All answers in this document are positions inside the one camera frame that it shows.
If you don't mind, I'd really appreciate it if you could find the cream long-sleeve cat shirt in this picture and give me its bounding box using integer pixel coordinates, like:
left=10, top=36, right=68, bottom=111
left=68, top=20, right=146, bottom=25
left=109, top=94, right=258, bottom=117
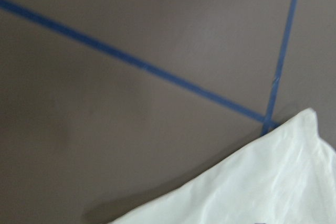
left=116, top=108, right=335, bottom=223

